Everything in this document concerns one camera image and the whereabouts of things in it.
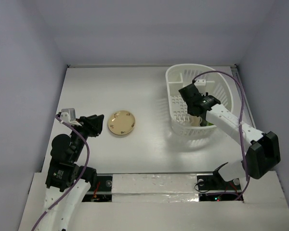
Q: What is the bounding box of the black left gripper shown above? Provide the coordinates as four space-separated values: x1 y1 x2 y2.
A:
70 113 104 160

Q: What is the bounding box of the cream plate with dark mark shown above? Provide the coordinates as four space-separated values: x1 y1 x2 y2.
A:
189 115 202 127

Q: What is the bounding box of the beige floral plate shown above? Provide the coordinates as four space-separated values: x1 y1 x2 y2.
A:
107 110 136 136

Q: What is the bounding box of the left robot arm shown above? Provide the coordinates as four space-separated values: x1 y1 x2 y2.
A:
34 108 104 231

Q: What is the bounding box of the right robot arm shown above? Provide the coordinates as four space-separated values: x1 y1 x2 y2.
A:
89 82 262 189

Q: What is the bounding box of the white plastic dish rack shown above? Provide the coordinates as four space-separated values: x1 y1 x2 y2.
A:
165 64 234 140

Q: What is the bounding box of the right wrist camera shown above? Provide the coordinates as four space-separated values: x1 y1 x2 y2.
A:
194 79 207 95

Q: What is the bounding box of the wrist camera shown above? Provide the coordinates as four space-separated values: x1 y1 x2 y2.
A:
194 79 207 95
59 108 76 123

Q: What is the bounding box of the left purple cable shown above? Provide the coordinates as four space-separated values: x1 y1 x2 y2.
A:
30 115 90 231

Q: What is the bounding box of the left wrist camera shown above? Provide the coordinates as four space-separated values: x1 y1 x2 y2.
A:
59 108 76 123

